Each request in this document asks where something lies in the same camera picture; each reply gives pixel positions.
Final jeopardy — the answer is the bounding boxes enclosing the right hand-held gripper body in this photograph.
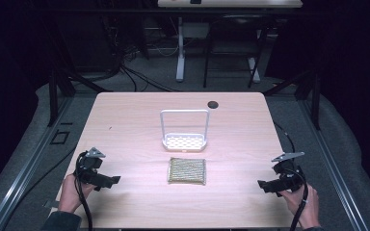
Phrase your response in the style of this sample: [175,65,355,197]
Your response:
[271,151,306,194]

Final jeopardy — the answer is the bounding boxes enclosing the person's left hand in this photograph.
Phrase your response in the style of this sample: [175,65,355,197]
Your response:
[57,173,96,215]

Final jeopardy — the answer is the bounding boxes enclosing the black metal stool frame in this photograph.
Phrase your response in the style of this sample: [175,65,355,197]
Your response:
[202,13,270,90]

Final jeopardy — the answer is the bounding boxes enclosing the black frame post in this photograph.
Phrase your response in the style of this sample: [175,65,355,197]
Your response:
[47,67,60,128]

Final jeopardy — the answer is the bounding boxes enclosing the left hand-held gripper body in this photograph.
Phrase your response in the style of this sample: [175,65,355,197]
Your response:
[74,146,111,191]

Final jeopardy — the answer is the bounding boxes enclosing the white desk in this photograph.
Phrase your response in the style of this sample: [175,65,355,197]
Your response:
[157,0,304,83]

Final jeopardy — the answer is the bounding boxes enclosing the hand-held gripper black cable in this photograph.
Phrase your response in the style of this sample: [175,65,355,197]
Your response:
[74,151,93,231]
[288,167,310,231]

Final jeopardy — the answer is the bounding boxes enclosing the left hand-held gripper black cable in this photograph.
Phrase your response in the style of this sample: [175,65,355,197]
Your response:
[74,151,93,231]

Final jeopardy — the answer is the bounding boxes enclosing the thin black floor cable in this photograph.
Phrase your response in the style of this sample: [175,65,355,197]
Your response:
[3,144,79,231]

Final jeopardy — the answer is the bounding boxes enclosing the person's right hand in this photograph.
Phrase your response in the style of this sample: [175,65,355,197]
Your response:
[277,184,321,230]

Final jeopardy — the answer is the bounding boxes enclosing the black floor cables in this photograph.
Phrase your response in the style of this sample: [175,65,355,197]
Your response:
[90,47,182,94]

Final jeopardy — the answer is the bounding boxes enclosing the white sponge rack with handle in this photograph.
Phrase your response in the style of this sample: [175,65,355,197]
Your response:
[159,109,211,153]

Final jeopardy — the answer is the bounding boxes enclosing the aluminium floor rail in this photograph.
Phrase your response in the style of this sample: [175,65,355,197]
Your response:
[0,95,75,231]
[298,98,370,231]

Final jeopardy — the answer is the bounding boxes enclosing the right hand-held gripper black cable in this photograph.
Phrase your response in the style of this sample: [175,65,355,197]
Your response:
[288,167,310,231]

